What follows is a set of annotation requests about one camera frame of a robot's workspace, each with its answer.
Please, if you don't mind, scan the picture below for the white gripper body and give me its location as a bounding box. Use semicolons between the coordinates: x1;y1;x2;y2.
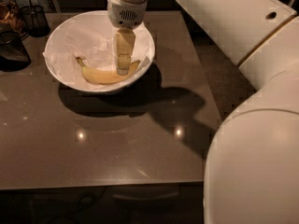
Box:
107;0;147;29

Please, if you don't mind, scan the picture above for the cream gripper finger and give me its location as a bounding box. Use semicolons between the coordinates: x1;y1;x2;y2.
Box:
114;28;135;76

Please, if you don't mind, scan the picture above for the yellow banana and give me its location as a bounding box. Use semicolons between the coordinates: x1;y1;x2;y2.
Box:
76;57;140;85

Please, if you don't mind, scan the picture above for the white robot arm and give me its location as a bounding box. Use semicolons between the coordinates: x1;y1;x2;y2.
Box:
175;0;299;224

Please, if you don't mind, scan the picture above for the white bowl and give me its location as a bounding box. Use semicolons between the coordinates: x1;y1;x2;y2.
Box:
43;10;156;95

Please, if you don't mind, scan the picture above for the white paper liner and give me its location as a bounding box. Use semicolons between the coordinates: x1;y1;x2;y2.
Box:
42;21;153;91

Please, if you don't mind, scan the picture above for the black mesh pen cup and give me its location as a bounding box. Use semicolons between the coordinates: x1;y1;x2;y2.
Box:
21;5;50;37

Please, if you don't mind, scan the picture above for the dark glass container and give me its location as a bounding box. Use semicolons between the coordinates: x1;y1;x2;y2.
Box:
0;31;31;72

